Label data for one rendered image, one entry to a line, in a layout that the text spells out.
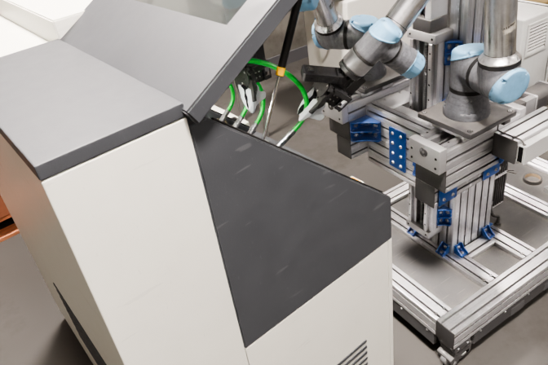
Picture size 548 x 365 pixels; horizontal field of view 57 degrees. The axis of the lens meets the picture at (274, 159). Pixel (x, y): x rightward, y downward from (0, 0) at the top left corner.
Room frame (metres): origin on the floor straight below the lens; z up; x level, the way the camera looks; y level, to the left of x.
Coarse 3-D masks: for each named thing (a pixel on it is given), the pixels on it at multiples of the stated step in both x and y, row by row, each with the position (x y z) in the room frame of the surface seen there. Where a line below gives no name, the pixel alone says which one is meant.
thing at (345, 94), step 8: (344, 72) 1.25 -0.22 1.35; (344, 80) 1.27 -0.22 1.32; (352, 80) 1.27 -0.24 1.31; (360, 80) 1.27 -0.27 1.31; (320, 88) 1.29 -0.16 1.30; (328, 88) 1.26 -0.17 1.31; (336, 88) 1.26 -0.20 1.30; (344, 88) 1.28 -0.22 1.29; (352, 88) 1.27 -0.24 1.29; (320, 96) 1.26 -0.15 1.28; (328, 96) 1.26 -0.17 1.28; (336, 96) 1.27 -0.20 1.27; (344, 96) 1.26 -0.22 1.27; (336, 104) 1.28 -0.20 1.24
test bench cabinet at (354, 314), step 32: (384, 256) 1.18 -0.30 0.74; (352, 288) 1.10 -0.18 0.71; (384, 288) 1.18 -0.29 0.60; (288, 320) 0.96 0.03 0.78; (320, 320) 1.02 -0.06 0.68; (352, 320) 1.09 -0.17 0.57; (384, 320) 1.18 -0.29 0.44; (256, 352) 0.89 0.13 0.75; (288, 352) 0.95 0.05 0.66; (320, 352) 1.01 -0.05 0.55; (352, 352) 1.08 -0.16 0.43; (384, 352) 1.17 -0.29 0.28
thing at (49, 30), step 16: (0, 0) 1.93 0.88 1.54; (16, 0) 1.82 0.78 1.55; (32, 0) 1.78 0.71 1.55; (48, 0) 1.73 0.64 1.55; (64, 0) 1.69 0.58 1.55; (80, 0) 1.66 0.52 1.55; (16, 16) 1.80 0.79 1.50; (32, 16) 1.62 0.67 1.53; (48, 16) 1.51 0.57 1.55; (64, 16) 1.47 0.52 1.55; (80, 16) 1.49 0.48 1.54; (32, 32) 1.69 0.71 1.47; (48, 32) 1.52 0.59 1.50; (64, 32) 1.46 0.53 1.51
